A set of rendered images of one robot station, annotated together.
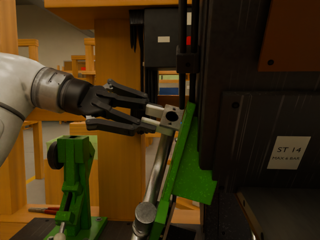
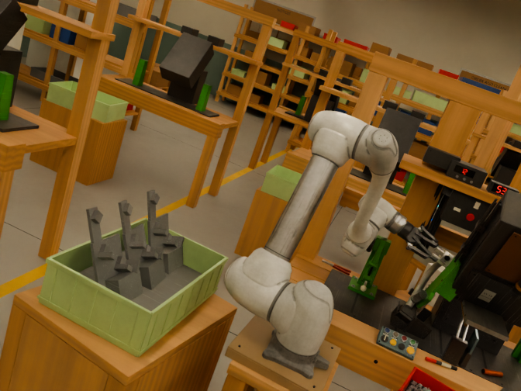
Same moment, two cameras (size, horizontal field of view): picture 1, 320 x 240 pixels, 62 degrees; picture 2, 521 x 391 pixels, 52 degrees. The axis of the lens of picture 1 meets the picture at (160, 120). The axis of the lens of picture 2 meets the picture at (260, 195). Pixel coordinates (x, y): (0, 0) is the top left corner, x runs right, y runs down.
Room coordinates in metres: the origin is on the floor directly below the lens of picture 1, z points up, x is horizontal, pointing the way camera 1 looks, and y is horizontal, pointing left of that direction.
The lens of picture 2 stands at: (-1.72, 0.52, 1.87)
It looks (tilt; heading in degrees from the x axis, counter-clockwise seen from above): 17 degrees down; 8
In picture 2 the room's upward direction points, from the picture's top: 20 degrees clockwise
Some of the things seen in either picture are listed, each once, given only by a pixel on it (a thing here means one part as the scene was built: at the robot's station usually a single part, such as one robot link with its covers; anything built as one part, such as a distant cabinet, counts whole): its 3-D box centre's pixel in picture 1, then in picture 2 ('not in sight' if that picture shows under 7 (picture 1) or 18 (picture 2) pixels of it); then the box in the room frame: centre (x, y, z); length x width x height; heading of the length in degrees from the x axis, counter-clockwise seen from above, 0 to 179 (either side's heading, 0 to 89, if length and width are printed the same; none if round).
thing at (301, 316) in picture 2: not in sight; (305, 313); (-0.08, 0.46, 1.05); 0.18 x 0.16 x 0.22; 76
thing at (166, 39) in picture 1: (177, 41); (464, 209); (0.75, -0.05, 1.42); 0.17 x 0.12 x 0.15; 85
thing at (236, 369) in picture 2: not in sight; (285, 368); (-0.08, 0.45, 0.83); 0.32 x 0.32 x 0.04; 83
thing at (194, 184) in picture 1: (193, 156); (450, 280); (0.48, -0.06, 1.17); 0.13 x 0.12 x 0.20; 85
